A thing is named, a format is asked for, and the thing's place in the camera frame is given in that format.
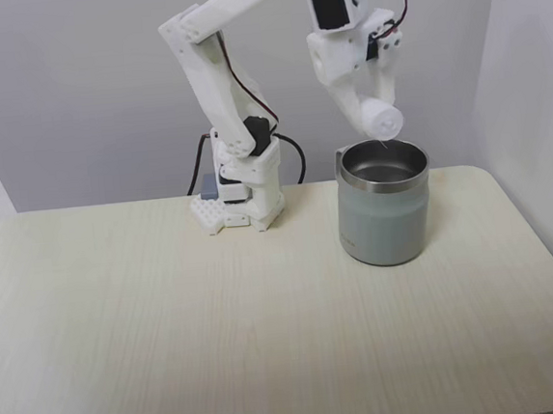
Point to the grey clamp block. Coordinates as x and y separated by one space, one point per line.
208 188

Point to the white gauze dressing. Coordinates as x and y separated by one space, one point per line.
382 119

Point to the grey-green steel cup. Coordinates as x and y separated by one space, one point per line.
384 217

